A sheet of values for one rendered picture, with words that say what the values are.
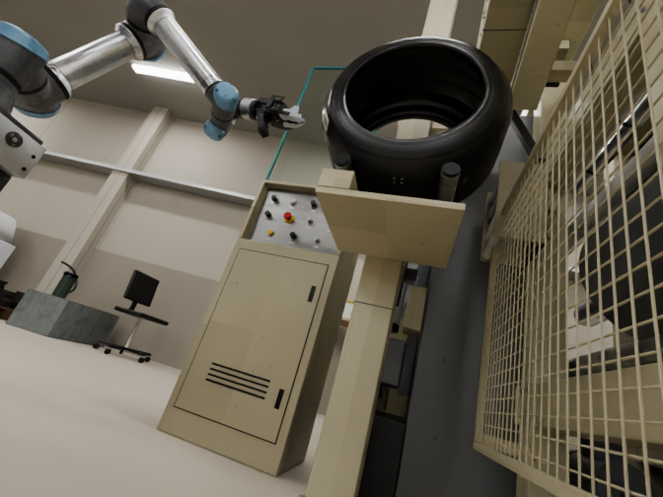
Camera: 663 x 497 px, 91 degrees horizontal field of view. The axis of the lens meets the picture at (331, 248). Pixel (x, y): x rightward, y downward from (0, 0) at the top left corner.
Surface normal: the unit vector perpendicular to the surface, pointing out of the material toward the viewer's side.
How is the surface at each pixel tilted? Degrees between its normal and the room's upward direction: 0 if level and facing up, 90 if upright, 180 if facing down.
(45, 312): 90
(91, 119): 90
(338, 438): 90
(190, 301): 90
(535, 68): 162
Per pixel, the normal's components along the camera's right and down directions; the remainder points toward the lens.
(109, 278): -0.04, -0.40
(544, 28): -0.31, 0.71
